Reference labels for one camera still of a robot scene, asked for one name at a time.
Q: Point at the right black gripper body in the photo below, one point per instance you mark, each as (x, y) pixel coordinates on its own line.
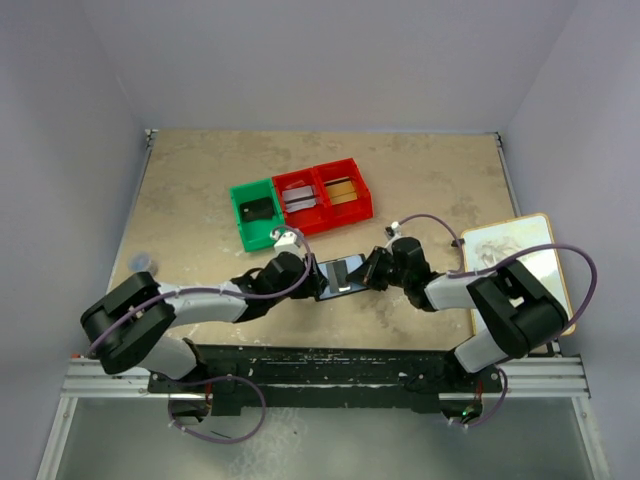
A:
(397, 277)

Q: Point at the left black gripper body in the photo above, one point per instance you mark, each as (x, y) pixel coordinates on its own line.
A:
(307, 288)

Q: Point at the black leather card holder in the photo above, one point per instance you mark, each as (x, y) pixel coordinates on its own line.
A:
(353, 262)

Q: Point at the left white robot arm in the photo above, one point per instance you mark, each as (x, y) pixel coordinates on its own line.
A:
(126, 328)

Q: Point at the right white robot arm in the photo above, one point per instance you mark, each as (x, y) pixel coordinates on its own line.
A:
(518, 311)

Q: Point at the black card holder in bin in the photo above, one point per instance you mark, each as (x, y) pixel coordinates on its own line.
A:
(257, 209)

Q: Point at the silver cards stack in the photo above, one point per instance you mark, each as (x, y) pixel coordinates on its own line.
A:
(299, 198)

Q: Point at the gold cards stack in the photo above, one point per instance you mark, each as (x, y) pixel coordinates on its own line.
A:
(340, 191)

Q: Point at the middle red plastic bin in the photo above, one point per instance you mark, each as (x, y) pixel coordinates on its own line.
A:
(310, 221)

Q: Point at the red plastic bin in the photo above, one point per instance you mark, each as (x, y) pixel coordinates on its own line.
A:
(310, 221)
(352, 212)

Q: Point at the green plastic bin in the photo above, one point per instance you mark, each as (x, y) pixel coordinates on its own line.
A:
(255, 236)

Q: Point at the right red plastic bin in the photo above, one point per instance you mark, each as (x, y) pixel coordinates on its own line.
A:
(352, 212)

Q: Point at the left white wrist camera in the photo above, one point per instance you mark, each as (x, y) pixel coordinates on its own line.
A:
(288, 241)

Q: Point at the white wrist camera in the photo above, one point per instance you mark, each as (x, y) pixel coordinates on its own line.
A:
(393, 232)
(288, 241)

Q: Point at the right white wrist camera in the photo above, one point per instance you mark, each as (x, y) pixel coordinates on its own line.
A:
(393, 232)

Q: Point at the white board wooden frame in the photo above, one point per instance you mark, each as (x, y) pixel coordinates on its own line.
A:
(486, 246)

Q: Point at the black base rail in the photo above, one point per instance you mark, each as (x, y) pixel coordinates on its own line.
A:
(232, 378)

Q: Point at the aluminium frame profile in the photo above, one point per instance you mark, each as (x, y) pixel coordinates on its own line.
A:
(531, 377)

